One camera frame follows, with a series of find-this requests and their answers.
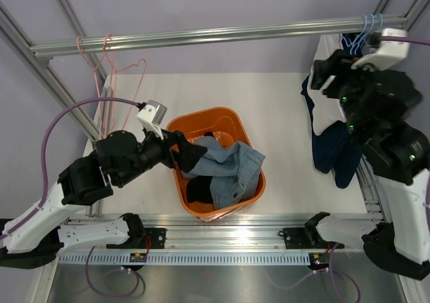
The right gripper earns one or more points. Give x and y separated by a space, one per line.
338 64

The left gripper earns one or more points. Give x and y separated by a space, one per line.
188 155

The black skirt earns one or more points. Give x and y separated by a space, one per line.
198 188

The white garment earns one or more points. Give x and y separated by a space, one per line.
326 111

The light blue hanger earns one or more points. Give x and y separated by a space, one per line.
353 42
376 24

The pink hanger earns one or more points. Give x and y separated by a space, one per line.
94 67
125 71

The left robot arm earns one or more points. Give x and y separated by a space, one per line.
41 235

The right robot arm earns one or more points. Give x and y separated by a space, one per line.
376 102

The orange plastic basket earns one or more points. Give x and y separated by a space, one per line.
226 127

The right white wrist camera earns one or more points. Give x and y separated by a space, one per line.
388 53

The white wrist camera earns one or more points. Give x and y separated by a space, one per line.
388 53
150 115

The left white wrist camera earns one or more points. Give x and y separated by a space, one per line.
150 115

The front aluminium frame rail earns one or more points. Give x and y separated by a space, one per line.
156 231

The white slotted cable duct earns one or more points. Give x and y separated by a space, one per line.
185 259

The aluminium hanging rail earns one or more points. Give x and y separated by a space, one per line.
208 36

